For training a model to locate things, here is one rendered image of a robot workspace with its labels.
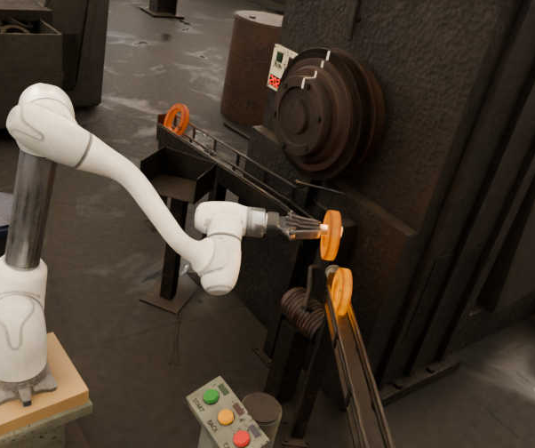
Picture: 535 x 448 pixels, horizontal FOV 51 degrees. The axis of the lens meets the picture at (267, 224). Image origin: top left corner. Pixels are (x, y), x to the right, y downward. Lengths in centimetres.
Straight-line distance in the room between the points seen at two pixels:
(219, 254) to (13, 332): 59
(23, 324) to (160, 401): 83
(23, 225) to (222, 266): 58
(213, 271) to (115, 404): 92
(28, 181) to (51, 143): 26
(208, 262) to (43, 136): 53
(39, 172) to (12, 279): 35
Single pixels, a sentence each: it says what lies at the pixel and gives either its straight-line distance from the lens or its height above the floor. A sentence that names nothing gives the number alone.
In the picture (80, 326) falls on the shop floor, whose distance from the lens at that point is 265.
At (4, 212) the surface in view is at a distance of 260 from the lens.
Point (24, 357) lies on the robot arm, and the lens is 175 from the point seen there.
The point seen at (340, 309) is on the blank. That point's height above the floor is 69.
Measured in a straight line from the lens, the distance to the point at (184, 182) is 257.
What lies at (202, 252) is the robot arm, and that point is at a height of 89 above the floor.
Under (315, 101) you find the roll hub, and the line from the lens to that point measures 195.
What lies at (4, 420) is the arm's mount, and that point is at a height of 39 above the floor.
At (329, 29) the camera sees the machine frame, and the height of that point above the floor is 138.
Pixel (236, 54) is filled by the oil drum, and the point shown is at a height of 58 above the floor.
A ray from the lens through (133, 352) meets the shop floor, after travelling 253.
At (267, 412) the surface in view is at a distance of 168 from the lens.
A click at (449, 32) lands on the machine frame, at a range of 190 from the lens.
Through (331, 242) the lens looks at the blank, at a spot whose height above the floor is 93.
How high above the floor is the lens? 175
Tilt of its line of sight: 29 degrees down
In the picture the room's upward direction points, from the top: 12 degrees clockwise
